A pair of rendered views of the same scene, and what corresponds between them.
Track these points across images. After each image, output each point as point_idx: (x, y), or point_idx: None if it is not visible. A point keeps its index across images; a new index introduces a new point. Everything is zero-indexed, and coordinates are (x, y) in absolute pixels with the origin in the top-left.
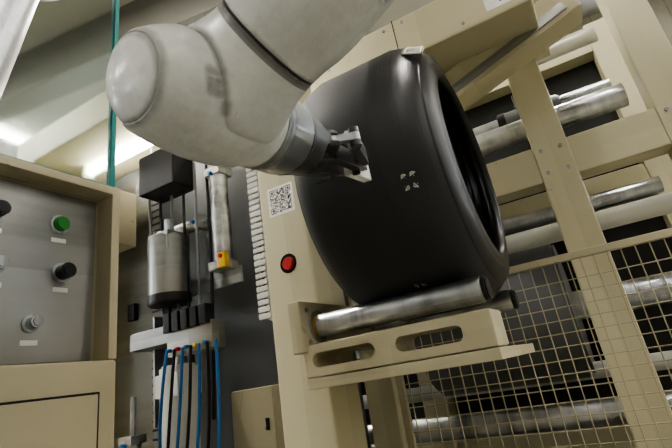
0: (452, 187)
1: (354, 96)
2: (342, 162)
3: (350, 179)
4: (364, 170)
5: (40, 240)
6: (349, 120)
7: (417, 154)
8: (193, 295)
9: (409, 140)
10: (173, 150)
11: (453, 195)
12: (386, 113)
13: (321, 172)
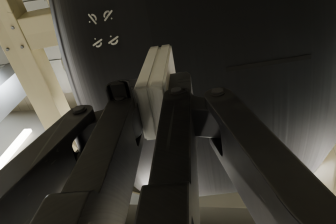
0: (51, 4)
1: (206, 180)
2: (84, 165)
3: (226, 52)
4: (136, 79)
5: None
6: (214, 153)
7: (88, 74)
8: None
9: (101, 101)
10: None
11: None
12: (142, 151)
13: (218, 125)
